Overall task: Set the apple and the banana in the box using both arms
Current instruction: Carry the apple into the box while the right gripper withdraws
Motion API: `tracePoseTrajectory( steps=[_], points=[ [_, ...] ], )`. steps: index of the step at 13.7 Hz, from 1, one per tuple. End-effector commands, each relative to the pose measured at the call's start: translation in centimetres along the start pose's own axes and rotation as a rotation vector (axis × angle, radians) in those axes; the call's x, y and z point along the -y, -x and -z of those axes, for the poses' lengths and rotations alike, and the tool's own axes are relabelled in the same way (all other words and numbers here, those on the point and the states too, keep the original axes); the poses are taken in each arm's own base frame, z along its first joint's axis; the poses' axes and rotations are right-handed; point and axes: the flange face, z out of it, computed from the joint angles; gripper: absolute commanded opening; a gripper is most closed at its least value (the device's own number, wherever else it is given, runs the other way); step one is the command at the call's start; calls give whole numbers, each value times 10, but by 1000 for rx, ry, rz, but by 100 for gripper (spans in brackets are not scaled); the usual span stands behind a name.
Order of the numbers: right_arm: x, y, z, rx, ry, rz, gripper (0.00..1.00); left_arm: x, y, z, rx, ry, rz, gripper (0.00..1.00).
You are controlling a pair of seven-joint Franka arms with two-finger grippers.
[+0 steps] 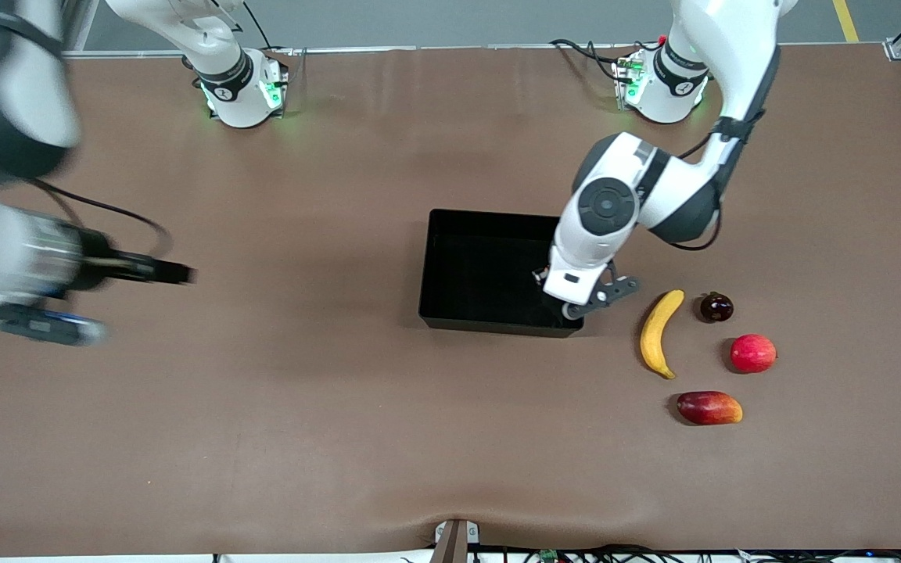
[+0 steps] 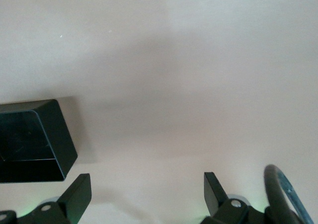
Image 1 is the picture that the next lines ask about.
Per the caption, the yellow banana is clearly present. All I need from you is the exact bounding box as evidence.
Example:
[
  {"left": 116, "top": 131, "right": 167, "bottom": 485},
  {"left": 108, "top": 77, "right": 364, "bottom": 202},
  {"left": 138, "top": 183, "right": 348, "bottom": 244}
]
[{"left": 640, "top": 289, "right": 687, "bottom": 380}]

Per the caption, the black plastic box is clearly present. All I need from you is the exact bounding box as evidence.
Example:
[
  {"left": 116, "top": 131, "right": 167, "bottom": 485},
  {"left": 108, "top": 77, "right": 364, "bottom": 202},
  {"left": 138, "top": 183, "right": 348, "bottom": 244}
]
[{"left": 418, "top": 208, "right": 586, "bottom": 339}]

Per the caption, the red apple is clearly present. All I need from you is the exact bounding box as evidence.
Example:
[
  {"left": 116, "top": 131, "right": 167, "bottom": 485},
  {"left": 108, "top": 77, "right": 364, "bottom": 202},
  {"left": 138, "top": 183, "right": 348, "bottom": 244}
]
[{"left": 729, "top": 333, "right": 778, "bottom": 375}]

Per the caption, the dark purple plum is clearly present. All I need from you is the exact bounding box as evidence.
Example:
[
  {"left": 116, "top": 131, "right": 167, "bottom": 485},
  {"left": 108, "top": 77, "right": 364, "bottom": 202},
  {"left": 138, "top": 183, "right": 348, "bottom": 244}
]
[{"left": 699, "top": 291, "right": 734, "bottom": 324}]

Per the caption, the red yellow mango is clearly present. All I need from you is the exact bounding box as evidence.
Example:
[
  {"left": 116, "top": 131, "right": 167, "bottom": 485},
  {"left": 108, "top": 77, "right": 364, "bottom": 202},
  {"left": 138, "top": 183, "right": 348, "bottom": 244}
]
[{"left": 676, "top": 390, "right": 744, "bottom": 426}]

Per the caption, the black left arm base cable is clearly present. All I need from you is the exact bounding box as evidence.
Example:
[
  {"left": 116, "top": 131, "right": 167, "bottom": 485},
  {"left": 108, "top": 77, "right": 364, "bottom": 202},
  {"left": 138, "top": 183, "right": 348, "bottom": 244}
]
[{"left": 550, "top": 38, "right": 625, "bottom": 84}]

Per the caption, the black arm base cable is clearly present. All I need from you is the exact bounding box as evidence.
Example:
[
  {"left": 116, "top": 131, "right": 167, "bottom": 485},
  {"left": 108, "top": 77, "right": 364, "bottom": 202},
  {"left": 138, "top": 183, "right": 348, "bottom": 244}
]
[
  {"left": 550, "top": 38, "right": 625, "bottom": 84},
  {"left": 243, "top": 0, "right": 299, "bottom": 57}
]

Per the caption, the black right arm base cable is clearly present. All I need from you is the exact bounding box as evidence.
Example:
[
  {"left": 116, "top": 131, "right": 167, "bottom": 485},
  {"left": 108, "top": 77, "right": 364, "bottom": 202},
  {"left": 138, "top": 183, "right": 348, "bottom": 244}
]
[{"left": 243, "top": 0, "right": 299, "bottom": 57}]

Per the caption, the brown camera mount post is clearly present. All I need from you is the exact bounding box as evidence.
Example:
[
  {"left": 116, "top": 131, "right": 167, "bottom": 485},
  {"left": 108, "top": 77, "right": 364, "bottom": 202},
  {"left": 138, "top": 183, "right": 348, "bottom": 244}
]
[{"left": 430, "top": 518, "right": 481, "bottom": 563}]

